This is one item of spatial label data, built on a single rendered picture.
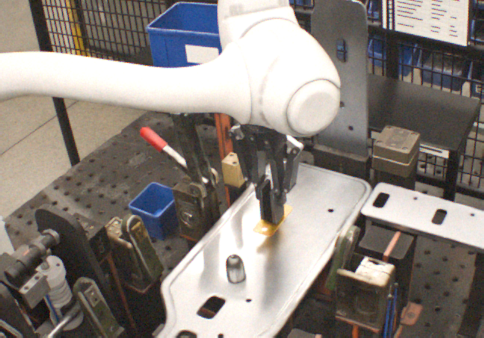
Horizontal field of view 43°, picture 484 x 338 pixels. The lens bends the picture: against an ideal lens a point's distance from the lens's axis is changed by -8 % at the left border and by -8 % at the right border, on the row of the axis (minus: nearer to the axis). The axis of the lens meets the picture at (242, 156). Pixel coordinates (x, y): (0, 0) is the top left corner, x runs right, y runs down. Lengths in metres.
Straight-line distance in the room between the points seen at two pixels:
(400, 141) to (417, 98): 0.22
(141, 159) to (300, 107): 1.22
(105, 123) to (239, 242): 2.39
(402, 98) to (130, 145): 0.89
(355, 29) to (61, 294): 0.69
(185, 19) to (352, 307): 0.94
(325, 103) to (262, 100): 0.07
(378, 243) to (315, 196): 0.16
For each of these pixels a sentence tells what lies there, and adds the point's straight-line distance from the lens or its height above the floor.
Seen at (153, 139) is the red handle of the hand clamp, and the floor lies 1.13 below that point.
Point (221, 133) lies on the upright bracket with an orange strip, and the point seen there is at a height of 1.11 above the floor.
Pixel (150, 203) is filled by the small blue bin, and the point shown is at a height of 0.74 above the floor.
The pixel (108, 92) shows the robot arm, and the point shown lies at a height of 1.41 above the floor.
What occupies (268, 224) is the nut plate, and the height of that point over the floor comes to 1.03.
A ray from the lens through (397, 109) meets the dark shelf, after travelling 1.43.
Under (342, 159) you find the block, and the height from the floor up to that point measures 0.99.
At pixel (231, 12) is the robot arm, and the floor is 1.44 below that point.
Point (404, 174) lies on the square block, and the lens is 1.28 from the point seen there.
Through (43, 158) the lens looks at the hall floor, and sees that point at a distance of 3.36.
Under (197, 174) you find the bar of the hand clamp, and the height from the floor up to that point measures 1.09.
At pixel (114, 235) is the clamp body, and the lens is 1.11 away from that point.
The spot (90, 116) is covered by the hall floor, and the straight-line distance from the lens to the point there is 3.59.
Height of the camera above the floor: 1.79
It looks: 36 degrees down
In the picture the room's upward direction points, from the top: 7 degrees counter-clockwise
